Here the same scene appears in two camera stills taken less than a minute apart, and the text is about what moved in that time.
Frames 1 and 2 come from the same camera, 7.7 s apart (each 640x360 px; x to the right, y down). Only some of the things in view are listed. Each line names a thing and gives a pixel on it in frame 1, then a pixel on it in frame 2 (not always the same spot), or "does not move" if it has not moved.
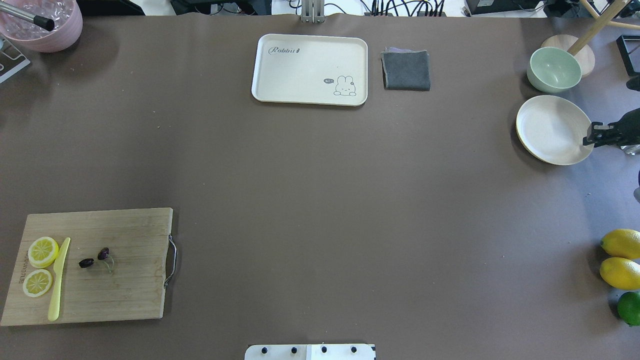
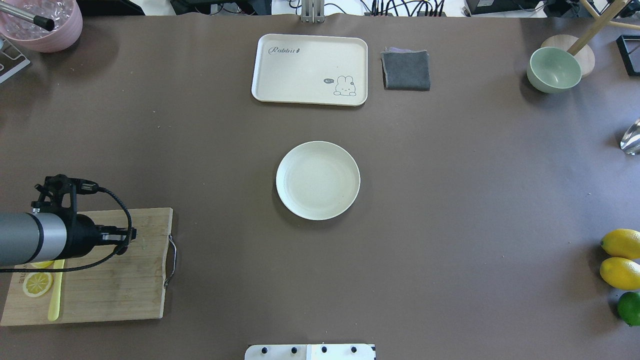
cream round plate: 553,129 -> 318,180
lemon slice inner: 37,283 does not move
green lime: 628,308 does not move
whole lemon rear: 621,242 does not move
